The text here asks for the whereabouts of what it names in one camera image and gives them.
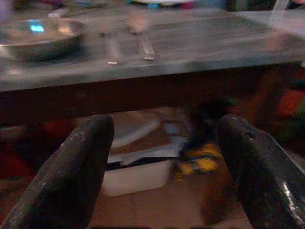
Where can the white plastic box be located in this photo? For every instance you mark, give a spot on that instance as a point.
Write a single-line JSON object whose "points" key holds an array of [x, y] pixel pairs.
{"points": [[135, 176]]}

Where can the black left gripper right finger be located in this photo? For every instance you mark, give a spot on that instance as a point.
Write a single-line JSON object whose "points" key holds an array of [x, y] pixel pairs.
{"points": [[259, 176]]}

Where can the silver metal bowl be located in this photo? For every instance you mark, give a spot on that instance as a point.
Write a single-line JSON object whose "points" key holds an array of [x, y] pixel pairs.
{"points": [[39, 39]]}

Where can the dark wooden table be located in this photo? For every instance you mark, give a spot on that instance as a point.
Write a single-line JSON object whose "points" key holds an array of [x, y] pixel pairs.
{"points": [[152, 71]]}

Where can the silver metal spoon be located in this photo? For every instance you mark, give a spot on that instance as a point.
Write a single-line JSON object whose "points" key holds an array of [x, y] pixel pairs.
{"points": [[141, 35]]}

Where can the silver metal fork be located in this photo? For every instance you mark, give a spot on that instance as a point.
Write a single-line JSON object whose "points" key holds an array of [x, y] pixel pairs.
{"points": [[112, 47]]}

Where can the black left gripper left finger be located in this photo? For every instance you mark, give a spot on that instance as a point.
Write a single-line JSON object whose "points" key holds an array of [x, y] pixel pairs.
{"points": [[69, 171]]}

